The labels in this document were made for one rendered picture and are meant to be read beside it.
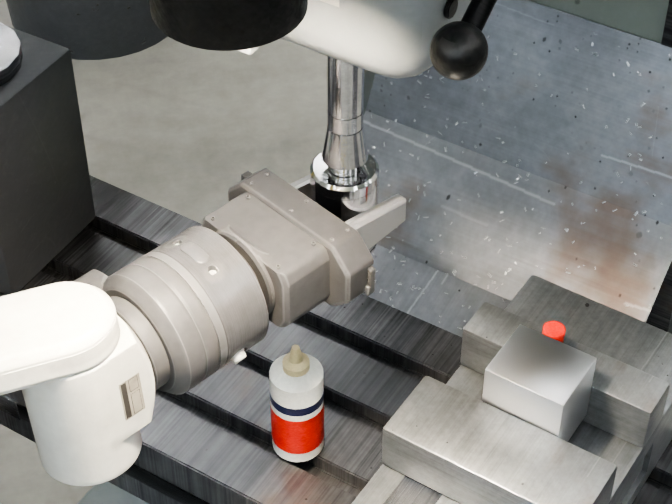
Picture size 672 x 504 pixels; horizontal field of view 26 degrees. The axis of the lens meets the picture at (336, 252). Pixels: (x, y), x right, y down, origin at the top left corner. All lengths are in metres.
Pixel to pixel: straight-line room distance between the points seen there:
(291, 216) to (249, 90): 2.02
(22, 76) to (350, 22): 0.46
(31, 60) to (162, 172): 1.60
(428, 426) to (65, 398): 0.26
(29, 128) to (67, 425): 0.37
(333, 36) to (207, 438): 0.44
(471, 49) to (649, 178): 0.58
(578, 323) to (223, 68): 1.98
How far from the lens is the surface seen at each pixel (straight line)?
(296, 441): 1.10
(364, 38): 0.79
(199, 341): 0.90
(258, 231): 0.96
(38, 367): 0.85
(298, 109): 2.93
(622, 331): 1.14
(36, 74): 1.19
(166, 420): 1.16
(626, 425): 1.05
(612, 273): 1.30
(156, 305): 0.89
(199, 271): 0.91
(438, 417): 1.01
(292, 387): 1.06
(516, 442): 1.00
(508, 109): 1.33
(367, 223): 0.98
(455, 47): 0.74
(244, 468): 1.12
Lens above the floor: 1.80
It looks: 43 degrees down
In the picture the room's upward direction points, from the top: straight up
